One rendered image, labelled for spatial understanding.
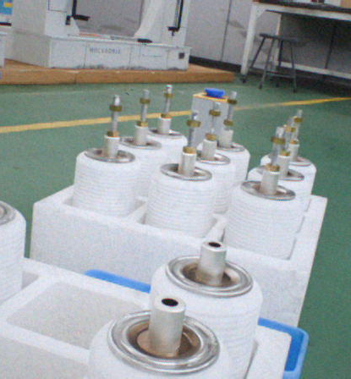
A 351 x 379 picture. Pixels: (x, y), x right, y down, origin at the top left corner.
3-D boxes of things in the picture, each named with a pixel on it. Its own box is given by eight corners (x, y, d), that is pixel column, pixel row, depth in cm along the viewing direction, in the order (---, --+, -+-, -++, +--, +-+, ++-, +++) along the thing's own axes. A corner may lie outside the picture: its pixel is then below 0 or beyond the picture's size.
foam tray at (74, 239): (24, 315, 86) (32, 202, 81) (124, 236, 122) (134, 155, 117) (279, 395, 76) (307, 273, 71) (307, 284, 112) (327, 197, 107)
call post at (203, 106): (170, 237, 125) (192, 96, 116) (180, 227, 132) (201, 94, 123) (201, 245, 123) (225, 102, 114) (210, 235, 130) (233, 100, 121)
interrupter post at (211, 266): (190, 282, 48) (197, 245, 47) (199, 271, 50) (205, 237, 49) (218, 288, 47) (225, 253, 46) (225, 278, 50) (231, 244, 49)
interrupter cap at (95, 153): (105, 167, 79) (105, 162, 79) (74, 152, 84) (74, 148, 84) (145, 163, 84) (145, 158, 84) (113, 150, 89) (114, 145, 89)
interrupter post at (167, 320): (139, 349, 37) (145, 304, 36) (152, 332, 39) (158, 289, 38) (173, 360, 37) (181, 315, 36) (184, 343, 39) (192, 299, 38)
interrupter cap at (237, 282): (151, 285, 46) (153, 277, 46) (180, 254, 53) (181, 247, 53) (242, 310, 44) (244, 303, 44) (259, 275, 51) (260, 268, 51)
